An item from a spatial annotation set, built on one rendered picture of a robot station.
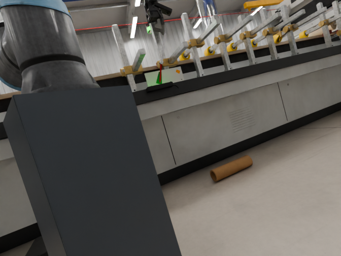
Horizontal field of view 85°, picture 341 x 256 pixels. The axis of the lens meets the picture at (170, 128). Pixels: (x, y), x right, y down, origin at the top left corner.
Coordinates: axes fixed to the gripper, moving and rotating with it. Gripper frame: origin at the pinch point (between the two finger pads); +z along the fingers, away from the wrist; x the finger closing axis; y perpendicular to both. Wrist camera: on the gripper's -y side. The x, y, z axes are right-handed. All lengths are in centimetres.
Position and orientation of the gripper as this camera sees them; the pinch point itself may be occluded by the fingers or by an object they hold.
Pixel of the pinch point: (163, 32)
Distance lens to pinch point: 131.8
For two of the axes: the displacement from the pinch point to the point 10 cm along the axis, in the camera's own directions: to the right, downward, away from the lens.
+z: 2.8, 9.6, 0.5
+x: 3.3, -0.4, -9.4
